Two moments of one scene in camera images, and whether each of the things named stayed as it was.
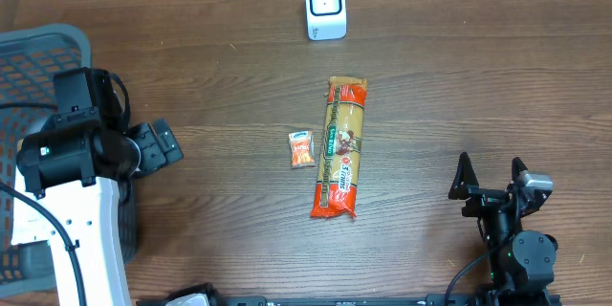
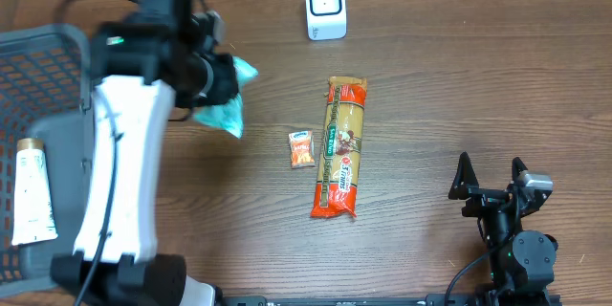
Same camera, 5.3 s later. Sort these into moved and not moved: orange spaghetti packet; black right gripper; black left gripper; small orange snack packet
Moved: black left gripper
Not moved: small orange snack packet; black right gripper; orange spaghetti packet
